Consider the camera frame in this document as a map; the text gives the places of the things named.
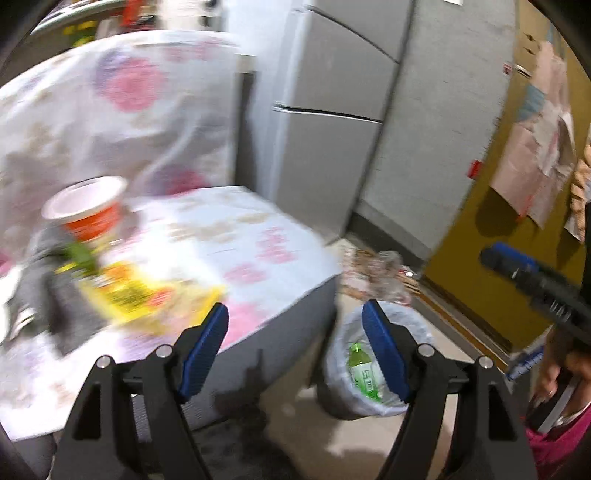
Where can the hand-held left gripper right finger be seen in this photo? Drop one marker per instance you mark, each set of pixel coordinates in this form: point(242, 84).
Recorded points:
point(385, 350)

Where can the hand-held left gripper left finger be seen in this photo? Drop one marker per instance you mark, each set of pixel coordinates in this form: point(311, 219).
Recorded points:
point(207, 350)

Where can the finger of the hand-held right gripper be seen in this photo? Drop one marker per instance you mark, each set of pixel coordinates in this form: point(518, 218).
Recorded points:
point(508, 258)

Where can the black trash bin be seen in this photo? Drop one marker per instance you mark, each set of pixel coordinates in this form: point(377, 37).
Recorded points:
point(332, 401)

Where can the yellow snack packet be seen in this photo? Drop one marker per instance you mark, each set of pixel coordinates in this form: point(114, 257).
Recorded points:
point(134, 290)

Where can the grey cloth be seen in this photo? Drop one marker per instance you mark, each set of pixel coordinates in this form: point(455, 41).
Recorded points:
point(51, 295)

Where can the red white noodle cup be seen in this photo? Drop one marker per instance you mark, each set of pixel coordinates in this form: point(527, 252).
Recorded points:
point(87, 217)

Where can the person's right hand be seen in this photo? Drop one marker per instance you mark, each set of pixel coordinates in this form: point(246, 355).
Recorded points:
point(554, 364)

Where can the green plastic drink bottle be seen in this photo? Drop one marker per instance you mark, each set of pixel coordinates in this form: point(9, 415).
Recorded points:
point(364, 374)

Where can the pink jacket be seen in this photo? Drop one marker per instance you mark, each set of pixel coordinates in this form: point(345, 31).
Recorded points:
point(563, 447)

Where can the yellow door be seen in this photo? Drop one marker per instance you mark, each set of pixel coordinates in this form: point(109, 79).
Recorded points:
point(471, 258)

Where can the white bin liner bag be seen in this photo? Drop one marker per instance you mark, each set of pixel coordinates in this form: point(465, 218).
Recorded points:
point(337, 346)

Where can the blue white striped tube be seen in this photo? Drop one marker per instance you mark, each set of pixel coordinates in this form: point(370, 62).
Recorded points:
point(526, 362)

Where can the grey office chair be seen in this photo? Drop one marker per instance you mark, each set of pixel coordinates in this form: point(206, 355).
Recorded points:
point(277, 332)

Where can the clear plastic bag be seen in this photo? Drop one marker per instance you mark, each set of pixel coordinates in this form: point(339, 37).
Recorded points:
point(390, 272)

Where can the printed cardboard boxes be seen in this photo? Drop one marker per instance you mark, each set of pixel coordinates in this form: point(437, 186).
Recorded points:
point(358, 270)

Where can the orange patterned cloth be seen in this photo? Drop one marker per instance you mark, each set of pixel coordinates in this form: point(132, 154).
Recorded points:
point(581, 184)

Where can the apron hanging on door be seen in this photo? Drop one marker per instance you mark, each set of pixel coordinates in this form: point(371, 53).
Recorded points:
point(535, 152)

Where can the grey chair with floral cover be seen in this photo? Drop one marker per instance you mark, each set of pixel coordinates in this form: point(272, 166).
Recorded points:
point(138, 115)

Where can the silver refrigerator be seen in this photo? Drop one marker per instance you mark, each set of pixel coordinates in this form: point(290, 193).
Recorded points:
point(323, 92)

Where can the red wall hook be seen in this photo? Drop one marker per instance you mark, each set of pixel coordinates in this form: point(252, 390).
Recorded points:
point(473, 169)

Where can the small red wall clip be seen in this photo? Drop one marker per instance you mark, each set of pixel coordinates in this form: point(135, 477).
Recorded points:
point(509, 68)

